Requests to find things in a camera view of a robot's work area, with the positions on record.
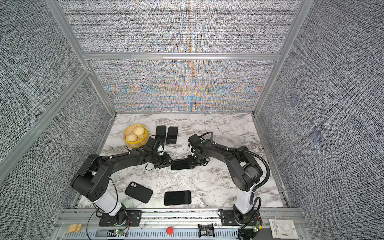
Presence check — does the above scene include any black phone front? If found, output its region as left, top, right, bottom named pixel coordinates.
left=164, top=191, right=192, bottom=206

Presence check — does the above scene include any wooden clips stack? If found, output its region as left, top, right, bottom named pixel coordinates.
left=66, top=224, right=83, bottom=234

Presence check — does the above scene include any left steamed bun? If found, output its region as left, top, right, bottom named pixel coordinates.
left=125, top=133, right=138, bottom=142

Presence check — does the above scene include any right steamed bun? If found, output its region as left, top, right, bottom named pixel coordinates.
left=133, top=126, right=147, bottom=138

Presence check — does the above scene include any aluminium front rail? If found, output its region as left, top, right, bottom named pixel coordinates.
left=50, top=207, right=313, bottom=240

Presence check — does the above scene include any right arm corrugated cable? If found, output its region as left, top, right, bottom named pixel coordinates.
left=199, top=131, right=271, bottom=229

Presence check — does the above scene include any red emergency button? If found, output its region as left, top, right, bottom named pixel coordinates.
left=166, top=227, right=173, bottom=235

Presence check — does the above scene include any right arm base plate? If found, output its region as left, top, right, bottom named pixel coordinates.
left=218, top=208, right=263, bottom=228

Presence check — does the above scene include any black phone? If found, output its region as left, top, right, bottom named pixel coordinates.
left=171, top=159, right=195, bottom=171
left=164, top=191, right=192, bottom=206

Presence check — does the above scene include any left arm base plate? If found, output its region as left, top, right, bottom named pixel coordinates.
left=99, top=210, right=143, bottom=227

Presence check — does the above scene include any yellow bamboo steamer basket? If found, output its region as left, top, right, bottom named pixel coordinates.
left=123, top=124, right=149, bottom=149

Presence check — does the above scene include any black phone case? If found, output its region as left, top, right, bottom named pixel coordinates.
left=125, top=182, right=153, bottom=204
left=155, top=126, right=167, bottom=143
left=166, top=127, right=179, bottom=144

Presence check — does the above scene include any steamed bun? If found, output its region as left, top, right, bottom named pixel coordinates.
left=133, top=126, right=147, bottom=138
left=125, top=133, right=138, bottom=142

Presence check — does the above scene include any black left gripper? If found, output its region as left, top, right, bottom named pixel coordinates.
left=151, top=152, right=176, bottom=169

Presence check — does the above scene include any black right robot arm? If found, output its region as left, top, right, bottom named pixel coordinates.
left=188, top=132, right=271, bottom=225

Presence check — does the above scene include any small black electronics box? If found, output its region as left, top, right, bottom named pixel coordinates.
left=198, top=224, right=216, bottom=238

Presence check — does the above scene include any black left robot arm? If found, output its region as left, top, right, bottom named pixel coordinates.
left=71, top=148, right=173, bottom=217

